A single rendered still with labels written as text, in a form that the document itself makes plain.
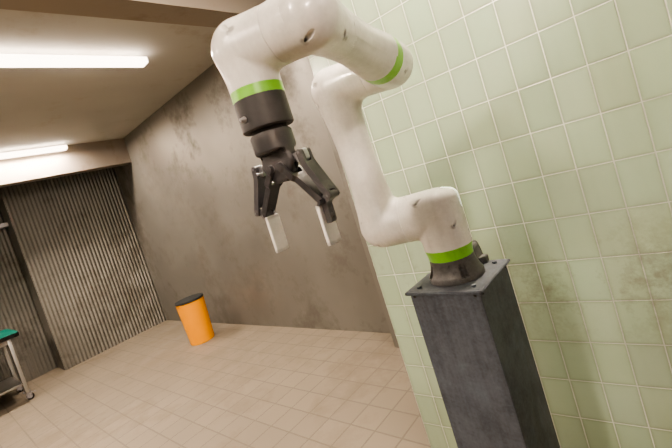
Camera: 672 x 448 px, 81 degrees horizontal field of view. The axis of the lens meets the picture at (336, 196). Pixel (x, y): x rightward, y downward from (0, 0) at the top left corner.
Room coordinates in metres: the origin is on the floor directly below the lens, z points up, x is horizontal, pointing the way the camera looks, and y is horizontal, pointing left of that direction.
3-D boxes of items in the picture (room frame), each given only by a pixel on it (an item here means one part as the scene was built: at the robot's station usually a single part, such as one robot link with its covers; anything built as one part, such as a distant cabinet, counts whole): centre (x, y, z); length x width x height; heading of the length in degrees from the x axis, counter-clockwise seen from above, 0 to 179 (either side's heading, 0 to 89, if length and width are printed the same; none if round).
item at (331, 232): (0.65, 0.03, 1.49); 0.03 x 0.01 x 0.07; 138
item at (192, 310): (5.13, 2.26, 0.29); 0.38 x 0.37 x 0.58; 48
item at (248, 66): (0.69, 0.07, 1.80); 0.13 x 0.11 x 0.14; 64
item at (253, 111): (0.69, 0.07, 1.70); 0.12 x 0.09 x 0.06; 138
